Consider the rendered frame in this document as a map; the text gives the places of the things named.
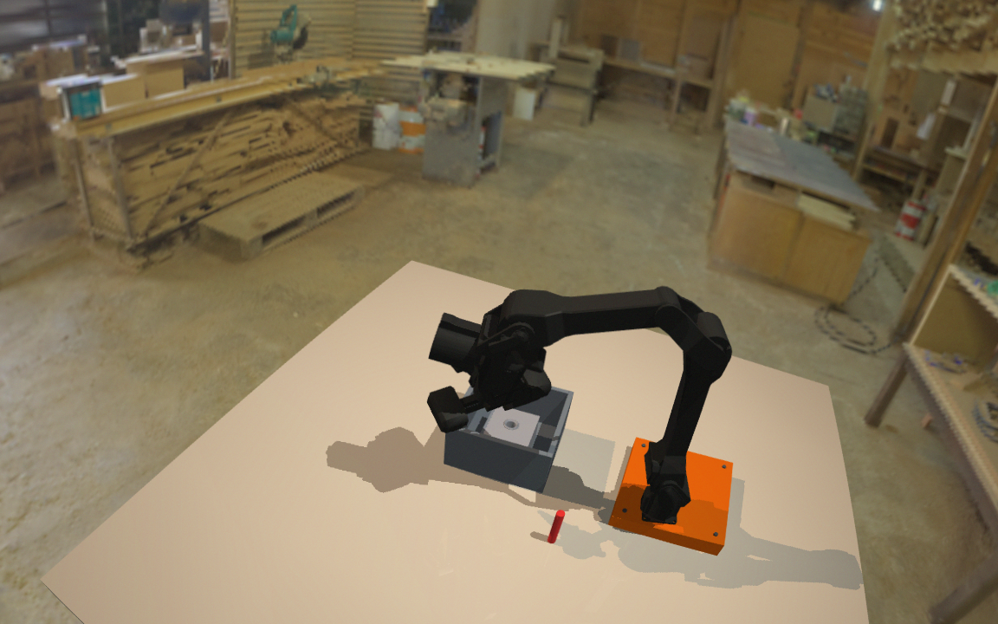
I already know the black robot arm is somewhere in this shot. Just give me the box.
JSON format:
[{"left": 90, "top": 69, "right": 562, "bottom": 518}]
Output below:
[{"left": 428, "top": 286, "right": 732, "bottom": 524}]

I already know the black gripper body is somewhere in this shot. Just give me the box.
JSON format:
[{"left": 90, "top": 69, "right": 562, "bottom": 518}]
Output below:
[{"left": 427, "top": 361, "right": 552, "bottom": 433}]

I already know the red peg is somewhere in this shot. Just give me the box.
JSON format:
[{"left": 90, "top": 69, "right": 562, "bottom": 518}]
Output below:
[{"left": 548, "top": 510, "right": 565, "bottom": 543}]

